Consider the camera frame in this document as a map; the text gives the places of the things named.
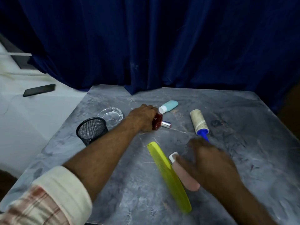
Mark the person's right hand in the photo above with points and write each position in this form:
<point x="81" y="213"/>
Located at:
<point x="211" y="164"/>

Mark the white side table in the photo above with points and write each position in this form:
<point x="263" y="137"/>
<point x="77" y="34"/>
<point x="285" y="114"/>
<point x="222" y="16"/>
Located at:
<point x="28" y="114"/>

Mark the person's left fingers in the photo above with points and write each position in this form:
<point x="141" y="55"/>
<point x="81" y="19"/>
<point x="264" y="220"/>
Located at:
<point x="150" y="108"/>

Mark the person's right thumb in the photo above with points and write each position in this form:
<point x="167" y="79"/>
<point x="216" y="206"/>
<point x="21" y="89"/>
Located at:
<point x="181" y="164"/>

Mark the clear glass ashtray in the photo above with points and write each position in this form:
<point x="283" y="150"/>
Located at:
<point x="112" y="116"/>

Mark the dark blue curtain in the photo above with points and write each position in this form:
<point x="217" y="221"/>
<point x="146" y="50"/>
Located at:
<point x="152" y="39"/>

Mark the yellow-green plastic comb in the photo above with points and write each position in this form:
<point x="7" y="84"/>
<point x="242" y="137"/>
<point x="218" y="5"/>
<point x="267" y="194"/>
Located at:
<point x="170" y="176"/>

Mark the teal bottle white cap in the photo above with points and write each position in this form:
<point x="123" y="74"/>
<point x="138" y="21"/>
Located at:
<point x="169" y="106"/>

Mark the plaid shirt sleeve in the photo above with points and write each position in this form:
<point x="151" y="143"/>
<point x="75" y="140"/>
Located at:
<point x="44" y="199"/>

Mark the person's left forearm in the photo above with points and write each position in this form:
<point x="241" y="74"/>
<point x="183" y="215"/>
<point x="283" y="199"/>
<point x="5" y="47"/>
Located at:
<point x="100" y="152"/>

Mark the black mesh pen cup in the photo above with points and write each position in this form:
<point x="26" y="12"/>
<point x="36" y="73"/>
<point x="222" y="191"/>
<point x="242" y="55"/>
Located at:
<point x="90" y="131"/>

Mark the person's right forearm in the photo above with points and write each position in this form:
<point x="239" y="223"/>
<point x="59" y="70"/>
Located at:
<point x="243" y="203"/>

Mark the pink bottle white cap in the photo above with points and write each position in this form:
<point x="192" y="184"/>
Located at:
<point x="186" y="179"/>

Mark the person's left hand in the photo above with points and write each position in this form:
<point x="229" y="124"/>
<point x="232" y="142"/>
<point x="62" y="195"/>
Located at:
<point x="140" y="118"/>

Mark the red perfume bottle silver cap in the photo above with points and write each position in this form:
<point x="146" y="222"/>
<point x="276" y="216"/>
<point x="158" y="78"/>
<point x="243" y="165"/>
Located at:
<point x="159" y="122"/>

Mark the black smartphone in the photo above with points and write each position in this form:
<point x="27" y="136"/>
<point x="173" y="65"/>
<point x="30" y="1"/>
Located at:
<point x="39" y="90"/>

